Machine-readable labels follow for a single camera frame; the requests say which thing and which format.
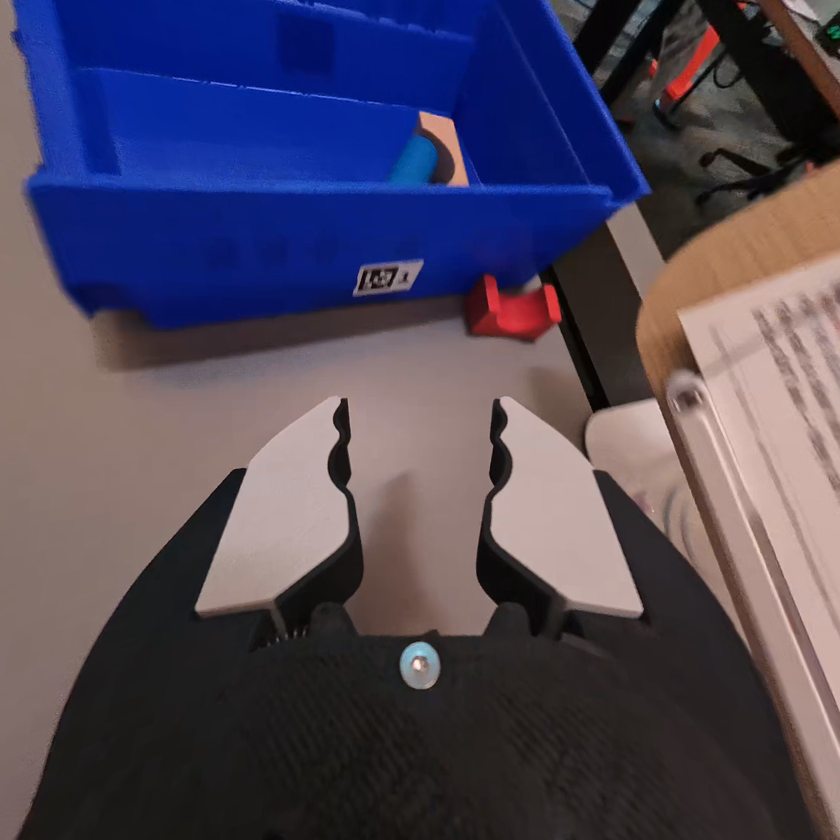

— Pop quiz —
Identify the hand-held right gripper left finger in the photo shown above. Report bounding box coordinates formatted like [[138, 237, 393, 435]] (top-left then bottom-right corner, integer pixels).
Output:
[[194, 395, 364, 621]]

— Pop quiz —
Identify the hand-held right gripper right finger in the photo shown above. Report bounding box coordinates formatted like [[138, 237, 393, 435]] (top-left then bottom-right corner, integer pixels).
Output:
[[476, 395, 645, 635]]

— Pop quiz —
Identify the blue plastic bin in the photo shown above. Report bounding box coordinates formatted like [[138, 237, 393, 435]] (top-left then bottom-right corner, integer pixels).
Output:
[[12, 0, 652, 331]]

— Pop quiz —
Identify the blue cylinder block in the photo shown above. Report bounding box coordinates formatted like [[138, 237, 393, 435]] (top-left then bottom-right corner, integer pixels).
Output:
[[387, 134, 439, 186]]

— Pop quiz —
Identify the red arch block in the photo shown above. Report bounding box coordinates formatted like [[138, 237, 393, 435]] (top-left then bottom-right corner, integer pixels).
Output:
[[465, 273, 564, 343]]

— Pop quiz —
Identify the wooden instruction sheet stand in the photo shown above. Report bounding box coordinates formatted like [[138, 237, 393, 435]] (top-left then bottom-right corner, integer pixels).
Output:
[[583, 164, 840, 840]]

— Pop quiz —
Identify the orange traffic cone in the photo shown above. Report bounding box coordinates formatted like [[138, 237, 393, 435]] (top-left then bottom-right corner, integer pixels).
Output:
[[658, 26, 720, 103]]

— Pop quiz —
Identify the wooden top desk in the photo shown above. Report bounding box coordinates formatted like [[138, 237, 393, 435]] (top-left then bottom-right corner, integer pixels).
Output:
[[574, 0, 840, 165]]

